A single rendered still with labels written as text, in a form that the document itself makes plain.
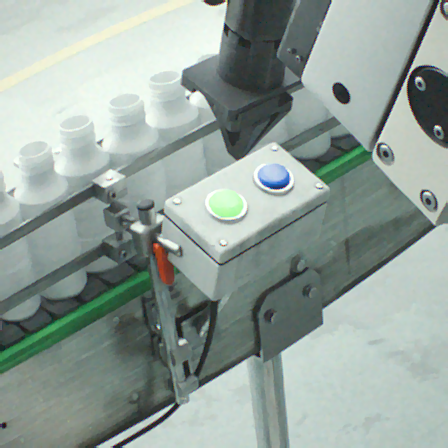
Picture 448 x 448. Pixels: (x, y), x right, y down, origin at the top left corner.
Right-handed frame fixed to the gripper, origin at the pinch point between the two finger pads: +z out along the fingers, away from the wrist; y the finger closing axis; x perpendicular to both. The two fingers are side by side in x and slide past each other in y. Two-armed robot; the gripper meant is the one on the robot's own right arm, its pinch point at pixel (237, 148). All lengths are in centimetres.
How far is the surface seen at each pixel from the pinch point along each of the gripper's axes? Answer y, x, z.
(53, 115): -123, -186, 190
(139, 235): 5.0, -5.6, 12.5
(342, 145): -30.0, -10.2, 22.8
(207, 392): -64, -52, 143
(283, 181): -6.5, 0.6, 7.1
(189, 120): -8.9, -14.6, 11.9
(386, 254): -34, -2, 37
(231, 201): -0.7, -0.2, 7.1
